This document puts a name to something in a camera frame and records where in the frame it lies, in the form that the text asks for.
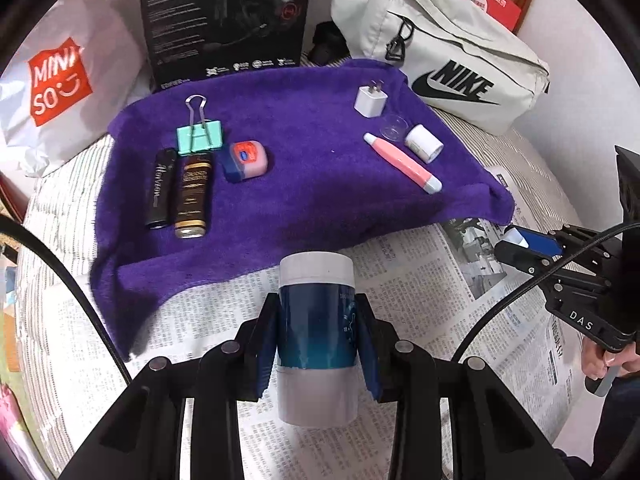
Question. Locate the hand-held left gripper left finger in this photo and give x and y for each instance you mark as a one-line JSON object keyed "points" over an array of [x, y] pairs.
{"points": [[265, 357]]}

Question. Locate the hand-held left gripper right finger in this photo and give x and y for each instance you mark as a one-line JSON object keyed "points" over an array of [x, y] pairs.
{"points": [[367, 357]]}

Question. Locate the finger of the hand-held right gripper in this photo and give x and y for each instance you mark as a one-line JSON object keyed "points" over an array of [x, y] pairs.
{"points": [[520, 259], [542, 242]]}

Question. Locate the small white USB light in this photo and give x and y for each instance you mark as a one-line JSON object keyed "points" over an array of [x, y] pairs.
{"points": [[515, 238]]}

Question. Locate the blue and white bottle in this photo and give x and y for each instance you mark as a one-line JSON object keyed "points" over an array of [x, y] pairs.
{"points": [[315, 320]]}

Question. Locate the pink and white pen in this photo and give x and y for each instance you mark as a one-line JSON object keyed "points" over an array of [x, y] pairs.
{"points": [[405, 162]]}

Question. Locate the white tape roll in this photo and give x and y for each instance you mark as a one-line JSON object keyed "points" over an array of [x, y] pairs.
{"points": [[420, 140]]}

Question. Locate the dark brown gold tube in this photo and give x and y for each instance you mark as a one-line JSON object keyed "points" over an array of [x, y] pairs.
{"points": [[192, 195]]}

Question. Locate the small clear plastic cup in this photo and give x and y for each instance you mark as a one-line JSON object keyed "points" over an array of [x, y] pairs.
{"points": [[395, 127]]}

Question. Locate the pink lip balm jar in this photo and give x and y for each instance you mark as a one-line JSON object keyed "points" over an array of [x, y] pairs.
{"points": [[247, 162]]}

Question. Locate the black cosmetic tube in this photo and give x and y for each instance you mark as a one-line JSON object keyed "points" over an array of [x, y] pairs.
{"points": [[161, 190]]}

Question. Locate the person's right hand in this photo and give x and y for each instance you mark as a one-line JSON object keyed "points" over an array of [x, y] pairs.
{"points": [[595, 360]]}

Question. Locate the newspaper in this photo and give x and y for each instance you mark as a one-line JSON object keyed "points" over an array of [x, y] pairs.
{"points": [[425, 285]]}

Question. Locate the person's dark clothing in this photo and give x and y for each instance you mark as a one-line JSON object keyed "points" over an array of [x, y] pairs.
{"points": [[620, 435]]}

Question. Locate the purple towel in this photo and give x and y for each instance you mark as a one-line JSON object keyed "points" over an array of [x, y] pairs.
{"points": [[310, 170]]}

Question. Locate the white charger plug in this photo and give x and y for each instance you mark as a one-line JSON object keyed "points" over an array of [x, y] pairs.
{"points": [[369, 102]]}

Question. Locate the mint green binder clip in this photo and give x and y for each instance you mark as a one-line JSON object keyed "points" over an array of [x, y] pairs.
{"points": [[200, 140]]}

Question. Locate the beige sling bag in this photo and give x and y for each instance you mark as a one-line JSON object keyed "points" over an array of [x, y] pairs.
{"points": [[450, 35]]}

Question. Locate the colourful printed item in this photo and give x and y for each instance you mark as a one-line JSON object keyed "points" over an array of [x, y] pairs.
{"points": [[12, 360]]}

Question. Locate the black object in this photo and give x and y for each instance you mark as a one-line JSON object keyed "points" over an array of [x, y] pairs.
{"points": [[327, 45]]}

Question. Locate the white shopping bag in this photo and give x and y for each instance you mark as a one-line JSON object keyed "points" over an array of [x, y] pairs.
{"points": [[110, 85]]}

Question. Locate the black headset box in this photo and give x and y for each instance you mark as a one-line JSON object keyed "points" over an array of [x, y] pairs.
{"points": [[200, 35]]}

